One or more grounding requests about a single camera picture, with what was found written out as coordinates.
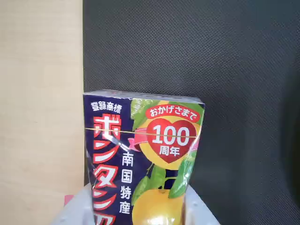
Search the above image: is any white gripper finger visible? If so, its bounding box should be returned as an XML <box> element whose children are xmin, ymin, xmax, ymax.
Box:
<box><xmin>183</xmin><ymin>185</ymin><xmax>221</xmax><ymax>225</ymax></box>
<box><xmin>49</xmin><ymin>183</ymin><xmax>95</xmax><ymax>225</ymax></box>

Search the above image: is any navy citrus candy box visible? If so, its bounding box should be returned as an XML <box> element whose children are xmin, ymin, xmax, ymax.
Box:
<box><xmin>82</xmin><ymin>90</ymin><xmax>207</xmax><ymax>225</ymax></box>

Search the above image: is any pink tape piece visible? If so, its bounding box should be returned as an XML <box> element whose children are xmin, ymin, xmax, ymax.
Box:
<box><xmin>63</xmin><ymin>194</ymin><xmax>77</xmax><ymax>207</ymax></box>

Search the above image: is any dark grey textured mat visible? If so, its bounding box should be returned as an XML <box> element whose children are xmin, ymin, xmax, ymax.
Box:
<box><xmin>82</xmin><ymin>0</ymin><xmax>300</xmax><ymax>225</ymax></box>

